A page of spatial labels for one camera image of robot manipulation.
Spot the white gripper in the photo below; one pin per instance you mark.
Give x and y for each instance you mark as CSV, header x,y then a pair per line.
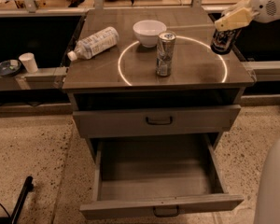
x,y
266,4

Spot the dark pepsi can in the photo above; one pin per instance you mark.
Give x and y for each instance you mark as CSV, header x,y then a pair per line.
x,y
222,41

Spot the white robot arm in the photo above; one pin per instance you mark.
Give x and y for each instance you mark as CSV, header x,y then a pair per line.
x,y
268,200

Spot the tall silver can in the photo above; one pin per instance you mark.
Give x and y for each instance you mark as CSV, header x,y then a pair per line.
x,y
165,50

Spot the grey top drawer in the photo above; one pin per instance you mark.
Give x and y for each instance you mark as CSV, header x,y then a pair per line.
x,y
132,122

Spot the grey drawer cabinet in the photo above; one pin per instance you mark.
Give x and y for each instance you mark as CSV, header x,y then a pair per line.
x,y
124,77

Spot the grey open middle drawer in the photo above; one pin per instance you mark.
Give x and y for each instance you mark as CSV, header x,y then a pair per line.
x,y
134,174

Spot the white bowl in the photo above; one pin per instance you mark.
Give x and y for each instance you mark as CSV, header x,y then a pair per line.
x,y
147,31

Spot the clear plastic water bottle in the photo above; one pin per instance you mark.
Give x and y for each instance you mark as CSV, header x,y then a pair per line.
x,y
92,45

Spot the white paper cup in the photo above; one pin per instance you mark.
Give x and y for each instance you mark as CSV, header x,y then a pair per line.
x,y
28,60

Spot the black bar on floor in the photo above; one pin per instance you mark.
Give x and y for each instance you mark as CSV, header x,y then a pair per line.
x,y
27,187

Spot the black top drawer handle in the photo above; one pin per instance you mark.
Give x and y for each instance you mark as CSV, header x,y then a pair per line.
x,y
159,121

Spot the black drawer handle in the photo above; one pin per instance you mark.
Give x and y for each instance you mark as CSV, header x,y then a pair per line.
x,y
159,121
166,211

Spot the black middle drawer handle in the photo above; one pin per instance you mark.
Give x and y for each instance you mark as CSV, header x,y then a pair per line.
x,y
166,211

